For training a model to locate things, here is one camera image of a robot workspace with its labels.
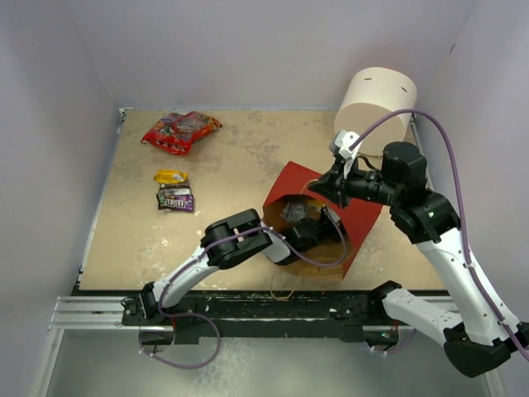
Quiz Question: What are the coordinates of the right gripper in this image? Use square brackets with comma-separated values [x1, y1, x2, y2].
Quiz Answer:
[308, 155, 402, 209]

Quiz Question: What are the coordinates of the red paper bag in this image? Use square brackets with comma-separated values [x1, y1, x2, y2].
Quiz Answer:
[262, 161, 382, 301]

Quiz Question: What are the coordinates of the silver candy packet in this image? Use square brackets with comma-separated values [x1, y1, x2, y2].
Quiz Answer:
[280, 201, 308, 223]

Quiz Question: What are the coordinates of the purple chocolate candy packet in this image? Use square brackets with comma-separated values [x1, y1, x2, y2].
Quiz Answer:
[157, 194, 194, 213]

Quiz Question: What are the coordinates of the yellow candy packet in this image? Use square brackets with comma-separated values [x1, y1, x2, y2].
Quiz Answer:
[154, 170, 188, 184]
[307, 198, 325, 211]

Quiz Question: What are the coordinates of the large red snack bag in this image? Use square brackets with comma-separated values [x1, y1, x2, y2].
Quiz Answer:
[141, 111, 222, 155]

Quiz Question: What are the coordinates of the brown candy packet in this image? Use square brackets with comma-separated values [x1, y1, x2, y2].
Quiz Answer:
[157, 182, 193, 196]

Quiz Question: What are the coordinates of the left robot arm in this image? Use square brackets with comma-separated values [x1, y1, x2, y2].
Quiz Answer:
[139, 208, 346, 324]

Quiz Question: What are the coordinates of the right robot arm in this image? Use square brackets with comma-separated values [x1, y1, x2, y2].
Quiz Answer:
[308, 142, 528, 378]

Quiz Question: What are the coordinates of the cream cylindrical container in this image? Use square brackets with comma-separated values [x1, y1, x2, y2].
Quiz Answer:
[334, 67, 417, 157]

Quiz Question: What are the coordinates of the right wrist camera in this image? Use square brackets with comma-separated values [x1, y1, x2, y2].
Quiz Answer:
[329, 130, 360, 178]

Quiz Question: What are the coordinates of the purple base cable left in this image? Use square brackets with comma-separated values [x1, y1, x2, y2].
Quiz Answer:
[137, 312, 222, 369]

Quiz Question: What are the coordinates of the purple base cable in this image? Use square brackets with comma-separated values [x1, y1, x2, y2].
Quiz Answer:
[369, 328, 418, 356]
[137, 312, 222, 369]

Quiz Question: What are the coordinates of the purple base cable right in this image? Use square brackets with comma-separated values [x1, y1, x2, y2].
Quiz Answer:
[369, 328, 418, 356]

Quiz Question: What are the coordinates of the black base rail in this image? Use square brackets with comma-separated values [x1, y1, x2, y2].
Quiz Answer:
[121, 291, 403, 350]

